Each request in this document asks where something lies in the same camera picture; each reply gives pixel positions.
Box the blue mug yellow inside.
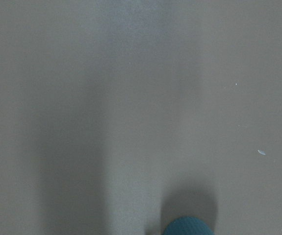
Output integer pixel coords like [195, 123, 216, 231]
[162, 216, 214, 235]

